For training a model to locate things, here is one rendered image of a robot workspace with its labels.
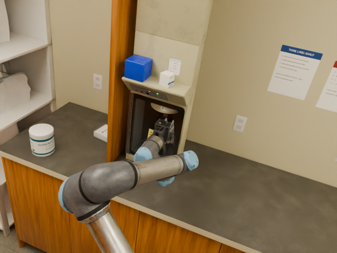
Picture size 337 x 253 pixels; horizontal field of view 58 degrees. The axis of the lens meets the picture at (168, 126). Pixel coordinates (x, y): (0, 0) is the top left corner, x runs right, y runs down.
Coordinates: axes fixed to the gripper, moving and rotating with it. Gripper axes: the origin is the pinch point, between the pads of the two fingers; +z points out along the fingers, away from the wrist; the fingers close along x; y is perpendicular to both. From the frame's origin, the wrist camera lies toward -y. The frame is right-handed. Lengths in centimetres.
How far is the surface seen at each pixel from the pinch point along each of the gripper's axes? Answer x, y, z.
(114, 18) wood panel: 33, 45, 0
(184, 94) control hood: -4.7, 19.3, -1.3
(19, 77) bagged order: 126, -21, 33
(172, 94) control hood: 0.8, 17.9, -2.5
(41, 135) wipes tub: 68, -23, -14
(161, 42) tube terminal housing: 12.9, 36.7, 8.6
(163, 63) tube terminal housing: 10.6, 27.2, 8.5
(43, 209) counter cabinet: 68, -76, -19
